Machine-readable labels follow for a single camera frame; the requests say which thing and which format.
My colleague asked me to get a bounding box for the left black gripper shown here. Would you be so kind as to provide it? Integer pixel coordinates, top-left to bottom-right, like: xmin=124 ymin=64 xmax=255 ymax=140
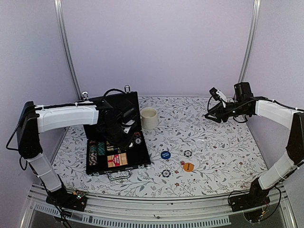
xmin=103 ymin=122 xmax=134 ymax=150

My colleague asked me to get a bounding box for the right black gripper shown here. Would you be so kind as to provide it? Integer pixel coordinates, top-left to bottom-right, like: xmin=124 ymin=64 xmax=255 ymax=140
xmin=205 ymin=101 xmax=248 ymax=123

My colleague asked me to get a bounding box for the red playing card deck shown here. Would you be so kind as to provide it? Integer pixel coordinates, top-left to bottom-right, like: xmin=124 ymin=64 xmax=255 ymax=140
xmin=107 ymin=153 xmax=128 ymax=168

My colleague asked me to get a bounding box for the blue playing card deck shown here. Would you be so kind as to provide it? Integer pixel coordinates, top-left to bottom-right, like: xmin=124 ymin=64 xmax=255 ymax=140
xmin=106 ymin=143 xmax=121 ymax=152

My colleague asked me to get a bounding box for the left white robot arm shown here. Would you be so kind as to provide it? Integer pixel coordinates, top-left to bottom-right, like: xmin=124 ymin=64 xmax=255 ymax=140
xmin=17 ymin=97 xmax=138 ymax=206

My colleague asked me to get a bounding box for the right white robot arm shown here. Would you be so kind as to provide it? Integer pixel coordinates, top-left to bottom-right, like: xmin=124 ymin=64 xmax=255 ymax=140
xmin=204 ymin=82 xmax=304 ymax=207

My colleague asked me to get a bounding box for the black poker set case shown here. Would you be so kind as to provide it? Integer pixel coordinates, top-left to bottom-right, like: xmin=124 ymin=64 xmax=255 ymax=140
xmin=84 ymin=85 xmax=151 ymax=181

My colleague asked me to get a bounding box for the green chip stack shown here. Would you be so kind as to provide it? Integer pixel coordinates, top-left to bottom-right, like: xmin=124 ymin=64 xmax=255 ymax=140
xmin=97 ymin=142 xmax=106 ymax=156

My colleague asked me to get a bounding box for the blue chip stack white top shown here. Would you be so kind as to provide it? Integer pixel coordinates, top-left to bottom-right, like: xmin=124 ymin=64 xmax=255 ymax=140
xmin=133 ymin=132 xmax=142 ymax=145

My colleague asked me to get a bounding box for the orange chip stack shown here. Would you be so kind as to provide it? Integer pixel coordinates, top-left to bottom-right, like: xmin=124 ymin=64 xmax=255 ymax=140
xmin=89 ymin=140 xmax=97 ymax=166

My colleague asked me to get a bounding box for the cream ribbed cup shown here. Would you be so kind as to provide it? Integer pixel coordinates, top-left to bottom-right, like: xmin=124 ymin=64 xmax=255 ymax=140
xmin=140 ymin=107 xmax=159 ymax=130

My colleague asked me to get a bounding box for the clear round dealer disc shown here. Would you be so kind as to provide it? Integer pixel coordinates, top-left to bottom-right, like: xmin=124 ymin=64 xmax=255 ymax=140
xmin=196 ymin=139 xmax=206 ymax=148

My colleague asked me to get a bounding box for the floral table mat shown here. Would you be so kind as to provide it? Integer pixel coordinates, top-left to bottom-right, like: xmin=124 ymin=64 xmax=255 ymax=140
xmin=53 ymin=97 xmax=267 ymax=198

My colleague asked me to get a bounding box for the blue ten poker chip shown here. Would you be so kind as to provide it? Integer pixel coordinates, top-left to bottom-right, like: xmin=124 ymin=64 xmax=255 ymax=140
xmin=184 ymin=150 xmax=192 ymax=157

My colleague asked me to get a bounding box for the blue small blind button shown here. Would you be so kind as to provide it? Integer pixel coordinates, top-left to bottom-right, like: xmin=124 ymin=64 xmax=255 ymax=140
xmin=161 ymin=151 xmax=171 ymax=160

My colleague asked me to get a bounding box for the orange big blind button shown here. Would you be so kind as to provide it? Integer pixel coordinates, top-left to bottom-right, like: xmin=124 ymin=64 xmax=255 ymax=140
xmin=183 ymin=162 xmax=194 ymax=172

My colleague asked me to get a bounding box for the black poker chip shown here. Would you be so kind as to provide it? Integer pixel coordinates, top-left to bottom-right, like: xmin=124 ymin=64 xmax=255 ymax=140
xmin=161 ymin=170 xmax=171 ymax=178

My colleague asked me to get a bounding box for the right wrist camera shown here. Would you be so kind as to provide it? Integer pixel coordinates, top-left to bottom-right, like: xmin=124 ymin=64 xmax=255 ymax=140
xmin=209 ymin=87 xmax=228 ymax=108

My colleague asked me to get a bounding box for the black braided left cable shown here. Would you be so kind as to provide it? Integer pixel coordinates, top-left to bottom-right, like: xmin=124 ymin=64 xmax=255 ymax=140
xmin=103 ymin=88 xmax=126 ymax=97

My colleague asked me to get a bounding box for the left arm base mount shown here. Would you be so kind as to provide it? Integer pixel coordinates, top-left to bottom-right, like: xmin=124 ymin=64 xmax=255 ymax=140
xmin=46 ymin=184 xmax=87 ymax=212

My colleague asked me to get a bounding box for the front aluminium rail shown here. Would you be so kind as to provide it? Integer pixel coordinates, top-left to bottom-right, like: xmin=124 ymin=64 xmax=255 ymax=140
xmin=20 ymin=185 xmax=299 ymax=228

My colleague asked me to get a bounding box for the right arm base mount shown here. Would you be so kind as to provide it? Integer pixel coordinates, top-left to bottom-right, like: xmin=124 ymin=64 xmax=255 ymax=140
xmin=228 ymin=178 xmax=270 ymax=223

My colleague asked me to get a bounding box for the right aluminium frame post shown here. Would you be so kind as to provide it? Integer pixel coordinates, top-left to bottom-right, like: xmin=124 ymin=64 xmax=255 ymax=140
xmin=238 ymin=0 xmax=261 ymax=83

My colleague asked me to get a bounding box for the aluminium frame post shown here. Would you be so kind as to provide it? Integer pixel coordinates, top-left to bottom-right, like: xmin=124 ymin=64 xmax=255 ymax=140
xmin=238 ymin=0 xmax=261 ymax=83
xmin=54 ymin=0 xmax=81 ymax=100

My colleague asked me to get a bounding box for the left aluminium frame post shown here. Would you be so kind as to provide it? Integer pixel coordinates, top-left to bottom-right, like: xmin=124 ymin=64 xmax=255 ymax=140
xmin=54 ymin=0 xmax=81 ymax=100

